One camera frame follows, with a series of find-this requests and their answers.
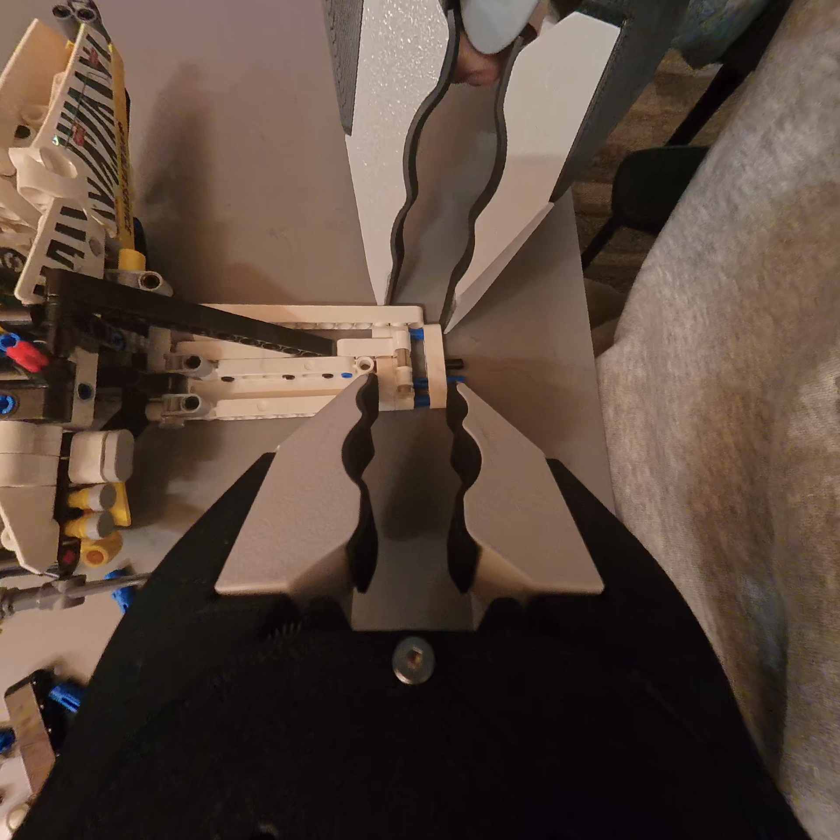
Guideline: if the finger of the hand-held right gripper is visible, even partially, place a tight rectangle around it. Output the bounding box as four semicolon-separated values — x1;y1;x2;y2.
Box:
441;10;624;332
344;0;462;307

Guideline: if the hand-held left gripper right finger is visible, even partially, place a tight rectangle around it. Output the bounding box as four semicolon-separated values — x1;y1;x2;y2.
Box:
445;382;606;613

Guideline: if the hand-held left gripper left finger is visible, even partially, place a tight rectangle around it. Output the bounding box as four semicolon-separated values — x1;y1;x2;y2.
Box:
214;373;382;598

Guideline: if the white lego skid assembly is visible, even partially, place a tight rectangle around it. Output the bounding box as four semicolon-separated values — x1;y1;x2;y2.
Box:
147;325;434;421

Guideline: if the white beam with blue pins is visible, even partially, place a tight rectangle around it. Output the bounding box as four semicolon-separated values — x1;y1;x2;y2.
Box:
410;323;468;411

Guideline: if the long white lego beam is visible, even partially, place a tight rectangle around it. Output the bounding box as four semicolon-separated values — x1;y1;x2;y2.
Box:
197;303;426;331

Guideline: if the zebra striped lego helicopter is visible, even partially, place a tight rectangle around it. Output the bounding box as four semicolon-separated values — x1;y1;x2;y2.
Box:
0;0;339;614

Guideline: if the pile of lego pieces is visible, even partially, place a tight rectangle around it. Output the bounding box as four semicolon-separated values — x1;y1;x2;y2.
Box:
0;781;30;831

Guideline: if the long black lego beam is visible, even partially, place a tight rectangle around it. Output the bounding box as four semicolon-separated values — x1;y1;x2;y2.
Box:
3;669;58;782

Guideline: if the person's right hand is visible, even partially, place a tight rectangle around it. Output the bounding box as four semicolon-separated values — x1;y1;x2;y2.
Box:
455;35;511;86

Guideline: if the black chair seat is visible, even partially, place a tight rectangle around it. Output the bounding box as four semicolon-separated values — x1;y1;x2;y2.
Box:
581;143;711;271

